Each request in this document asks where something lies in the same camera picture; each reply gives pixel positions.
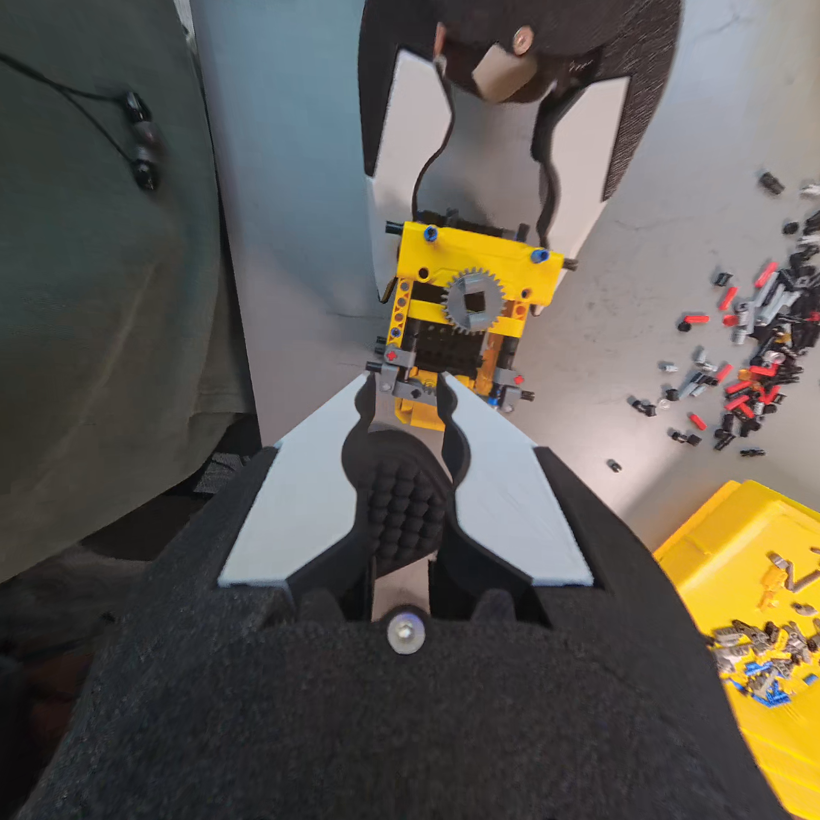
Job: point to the pile of small lego pins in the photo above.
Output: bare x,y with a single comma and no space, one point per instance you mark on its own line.
762,378

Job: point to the heap of grey lego parts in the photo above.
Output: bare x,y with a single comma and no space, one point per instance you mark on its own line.
762,647

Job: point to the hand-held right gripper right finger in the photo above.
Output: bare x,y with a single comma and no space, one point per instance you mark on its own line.
512,512

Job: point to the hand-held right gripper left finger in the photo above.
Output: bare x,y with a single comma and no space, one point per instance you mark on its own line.
294,512

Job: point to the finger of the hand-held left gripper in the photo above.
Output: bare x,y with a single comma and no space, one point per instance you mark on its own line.
403,128
589,141

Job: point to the yellow lego robot model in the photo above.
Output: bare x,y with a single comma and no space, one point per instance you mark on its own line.
474,256

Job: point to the yellow plastic parts bin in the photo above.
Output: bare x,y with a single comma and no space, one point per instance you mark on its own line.
724,538

